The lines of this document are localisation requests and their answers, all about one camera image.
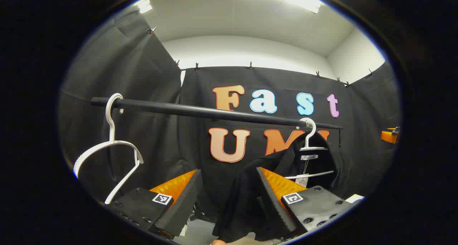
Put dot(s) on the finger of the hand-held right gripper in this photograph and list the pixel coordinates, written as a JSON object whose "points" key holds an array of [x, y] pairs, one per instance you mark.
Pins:
{"points": [[389, 136]]}

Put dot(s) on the white plastic hanger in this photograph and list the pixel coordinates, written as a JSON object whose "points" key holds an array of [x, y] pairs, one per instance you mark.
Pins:
{"points": [[312, 130], [111, 130]]}

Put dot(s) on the small ceiling light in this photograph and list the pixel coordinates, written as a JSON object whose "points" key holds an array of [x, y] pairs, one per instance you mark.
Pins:
{"points": [[144, 6]]}

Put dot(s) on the black backdrop cloth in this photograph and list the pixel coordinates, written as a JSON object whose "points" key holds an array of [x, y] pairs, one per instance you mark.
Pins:
{"points": [[150, 130]]}

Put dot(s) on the row of small backdrop clips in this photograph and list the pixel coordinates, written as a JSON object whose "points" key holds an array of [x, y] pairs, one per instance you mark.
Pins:
{"points": [[196, 66]]}

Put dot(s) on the black clothes rail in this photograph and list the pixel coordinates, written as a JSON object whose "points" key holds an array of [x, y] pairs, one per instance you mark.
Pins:
{"points": [[200, 112]]}

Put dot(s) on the white flat object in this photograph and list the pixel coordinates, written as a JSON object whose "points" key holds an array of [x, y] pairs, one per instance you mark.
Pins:
{"points": [[354, 198]]}

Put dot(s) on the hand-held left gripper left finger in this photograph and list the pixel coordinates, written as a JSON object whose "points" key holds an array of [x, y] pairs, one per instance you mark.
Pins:
{"points": [[182, 205]]}

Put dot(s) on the black jacket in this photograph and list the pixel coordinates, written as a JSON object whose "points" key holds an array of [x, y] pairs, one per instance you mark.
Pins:
{"points": [[243, 202]]}

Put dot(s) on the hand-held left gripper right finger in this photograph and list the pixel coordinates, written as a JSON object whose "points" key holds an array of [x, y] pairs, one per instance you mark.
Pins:
{"points": [[275, 209]]}

